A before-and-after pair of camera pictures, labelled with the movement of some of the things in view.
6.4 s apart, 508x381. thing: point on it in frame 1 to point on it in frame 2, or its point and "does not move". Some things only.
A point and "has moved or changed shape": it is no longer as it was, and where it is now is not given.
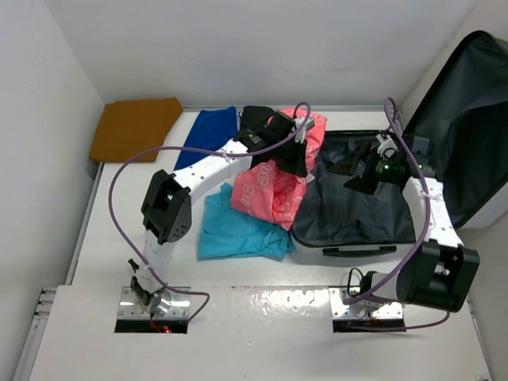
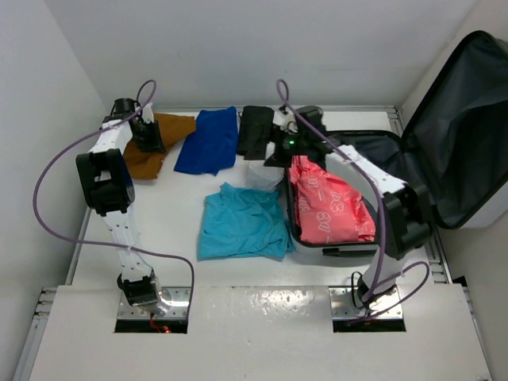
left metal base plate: (178, 307) does not move
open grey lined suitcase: (464, 117) does not move
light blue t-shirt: (228, 232) does not move
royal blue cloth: (211, 128) does not move
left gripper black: (298, 165) to (155, 144)
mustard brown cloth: (132, 131) has moved or changed shape
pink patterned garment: (271, 190) to (329, 211)
